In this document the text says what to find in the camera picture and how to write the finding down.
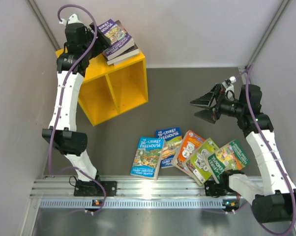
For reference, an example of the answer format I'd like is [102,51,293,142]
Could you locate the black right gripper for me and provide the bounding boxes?
[190,84,245,123]

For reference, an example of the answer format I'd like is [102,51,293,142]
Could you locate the purple 52-storey treehouse book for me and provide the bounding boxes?
[97,19,135,61]

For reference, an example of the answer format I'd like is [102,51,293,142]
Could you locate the dark brown paperback book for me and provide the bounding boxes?
[104,44,140,65]

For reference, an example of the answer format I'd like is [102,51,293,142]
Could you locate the blue 91-storey treehouse book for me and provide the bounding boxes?
[155,127,183,169]

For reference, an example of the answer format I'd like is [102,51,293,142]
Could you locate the light blue 26-storey treehouse book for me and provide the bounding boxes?
[130,137,166,180]

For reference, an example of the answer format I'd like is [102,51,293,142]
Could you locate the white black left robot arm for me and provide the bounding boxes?
[42,22,109,197]

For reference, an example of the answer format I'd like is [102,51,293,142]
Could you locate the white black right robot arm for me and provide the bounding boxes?
[190,83,296,223]

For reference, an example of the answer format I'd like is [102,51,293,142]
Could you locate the orange cartoon paperback book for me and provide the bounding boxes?
[171,130,205,174]

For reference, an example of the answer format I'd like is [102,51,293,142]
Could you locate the yellow wooden cubby shelf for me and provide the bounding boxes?
[55,48,149,126]

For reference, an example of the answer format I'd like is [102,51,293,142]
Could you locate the dark green treehouse book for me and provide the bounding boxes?
[206,140,250,183]

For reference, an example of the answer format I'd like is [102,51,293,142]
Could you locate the lime green cartoon book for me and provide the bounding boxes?
[183,138,219,186]

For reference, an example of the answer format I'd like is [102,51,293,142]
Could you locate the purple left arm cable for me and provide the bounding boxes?
[48,4,107,214]

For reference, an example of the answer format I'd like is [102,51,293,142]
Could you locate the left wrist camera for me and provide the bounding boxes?
[59,14,83,26]

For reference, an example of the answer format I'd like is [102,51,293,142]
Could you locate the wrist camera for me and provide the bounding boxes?
[222,76,237,93]
[59,14,83,26]

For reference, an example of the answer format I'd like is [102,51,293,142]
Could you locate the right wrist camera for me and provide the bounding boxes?
[222,76,237,93]

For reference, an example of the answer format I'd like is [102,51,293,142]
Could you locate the aluminium right side rail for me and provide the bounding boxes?
[238,65,274,158]

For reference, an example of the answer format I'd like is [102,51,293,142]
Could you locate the aluminium mounting rail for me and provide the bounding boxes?
[30,176,244,209]

